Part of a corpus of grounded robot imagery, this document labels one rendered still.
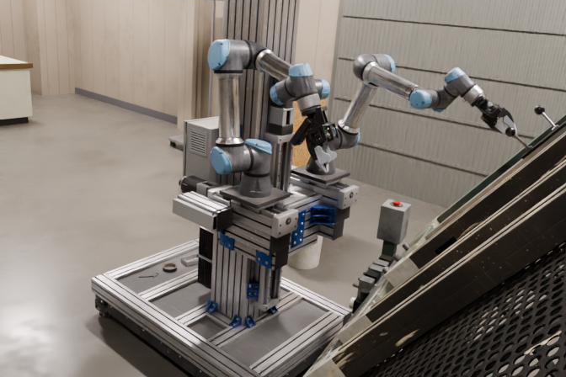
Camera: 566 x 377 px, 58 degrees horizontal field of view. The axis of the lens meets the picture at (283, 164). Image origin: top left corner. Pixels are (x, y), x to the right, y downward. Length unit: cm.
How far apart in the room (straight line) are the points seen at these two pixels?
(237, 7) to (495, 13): 321
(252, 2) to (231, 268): 131
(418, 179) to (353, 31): 175
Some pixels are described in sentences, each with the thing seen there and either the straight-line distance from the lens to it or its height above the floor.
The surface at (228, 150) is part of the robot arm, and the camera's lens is 206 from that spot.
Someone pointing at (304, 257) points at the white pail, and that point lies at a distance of 378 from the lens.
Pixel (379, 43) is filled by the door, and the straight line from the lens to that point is 562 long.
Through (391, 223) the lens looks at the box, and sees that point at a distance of 258.
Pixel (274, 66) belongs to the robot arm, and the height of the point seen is 160.
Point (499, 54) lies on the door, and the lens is 514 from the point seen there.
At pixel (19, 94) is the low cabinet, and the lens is 790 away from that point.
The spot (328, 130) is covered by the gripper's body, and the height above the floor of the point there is 144.
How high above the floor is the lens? 181
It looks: 17 degrees down
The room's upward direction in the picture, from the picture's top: 5 degrees clockwise
